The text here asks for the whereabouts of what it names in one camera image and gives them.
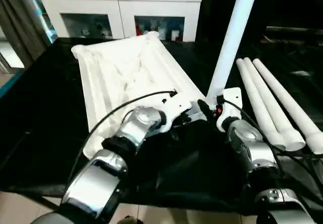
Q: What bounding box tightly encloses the grey curtain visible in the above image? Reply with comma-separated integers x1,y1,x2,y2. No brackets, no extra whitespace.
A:
0,0,58,69

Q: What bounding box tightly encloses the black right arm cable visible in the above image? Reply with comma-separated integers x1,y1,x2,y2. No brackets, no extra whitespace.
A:
219,96,323,195

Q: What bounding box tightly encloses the black piano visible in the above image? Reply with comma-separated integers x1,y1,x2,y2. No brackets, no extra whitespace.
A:
196,0,323,43

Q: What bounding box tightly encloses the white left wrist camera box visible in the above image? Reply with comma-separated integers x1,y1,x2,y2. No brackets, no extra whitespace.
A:
156,90,193,134

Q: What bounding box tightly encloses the white plastic table leg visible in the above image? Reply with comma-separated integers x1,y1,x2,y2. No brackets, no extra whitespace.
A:
252,59,323,156
236,59,286,149
206,0,261,104
243,57,306,152

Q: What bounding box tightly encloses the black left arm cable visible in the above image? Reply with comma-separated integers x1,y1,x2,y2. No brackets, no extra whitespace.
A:
63,90,178,197

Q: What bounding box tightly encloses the black work mat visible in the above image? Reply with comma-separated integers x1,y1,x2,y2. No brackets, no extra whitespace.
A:
0,36,323,217

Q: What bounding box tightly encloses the white plastic table top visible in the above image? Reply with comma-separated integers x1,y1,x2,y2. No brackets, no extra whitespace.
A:
70,31,208,159

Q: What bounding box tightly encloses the white glass-door cabinet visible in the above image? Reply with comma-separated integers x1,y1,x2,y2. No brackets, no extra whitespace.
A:
40,0,203,43

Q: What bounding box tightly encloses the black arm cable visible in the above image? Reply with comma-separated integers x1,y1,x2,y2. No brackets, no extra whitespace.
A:
219,96,323,195
63,90,178,197

